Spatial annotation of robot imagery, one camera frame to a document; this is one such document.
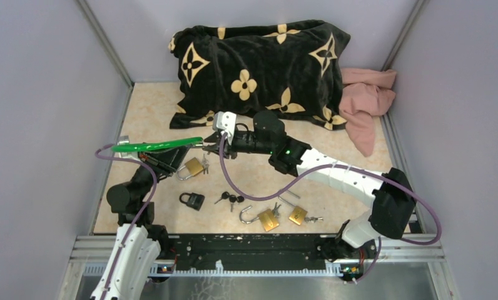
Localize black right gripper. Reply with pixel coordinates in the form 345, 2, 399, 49
202, 129, 273, 160

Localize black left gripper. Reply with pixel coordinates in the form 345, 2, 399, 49
131, 139, 191, 203

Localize silver padlock keys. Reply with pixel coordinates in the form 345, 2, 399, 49
201, 154, 210, 174

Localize brass padlock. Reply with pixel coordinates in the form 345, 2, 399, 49
278, 196, 307, 226
176, 157, 205, 181
239, 206, 280, 232

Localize green cable lock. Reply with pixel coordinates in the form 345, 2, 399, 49
111, 137, 203, 152

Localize black u-lock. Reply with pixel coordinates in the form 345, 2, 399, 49
179, 192, 205, 211

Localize single black headed key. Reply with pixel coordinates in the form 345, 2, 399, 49
214, 191, 231, 204

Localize black headed keys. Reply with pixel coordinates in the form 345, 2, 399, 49
228, 194, 245, 213

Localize keys of padlock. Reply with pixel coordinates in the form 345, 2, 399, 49
304, 217, 323, 223
272, 202, 281, 219

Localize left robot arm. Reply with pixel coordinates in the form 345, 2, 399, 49
90, 144, 190, 299

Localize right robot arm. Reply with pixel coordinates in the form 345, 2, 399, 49
205, 111, 416, 258

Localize black floral plush blanket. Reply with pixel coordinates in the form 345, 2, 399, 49
168, 19, 350, 131

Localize pink cloth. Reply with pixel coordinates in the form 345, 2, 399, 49
338, 67, 397, 157

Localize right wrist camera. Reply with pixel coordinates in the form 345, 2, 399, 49
212, 111, 237, 145

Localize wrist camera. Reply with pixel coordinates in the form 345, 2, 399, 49
212, 111, 237, 145
115, 136, 139, 161

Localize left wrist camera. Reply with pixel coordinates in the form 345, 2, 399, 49
115, 136, 139, 161

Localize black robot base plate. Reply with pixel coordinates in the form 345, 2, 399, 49
148, 232, 380, 283

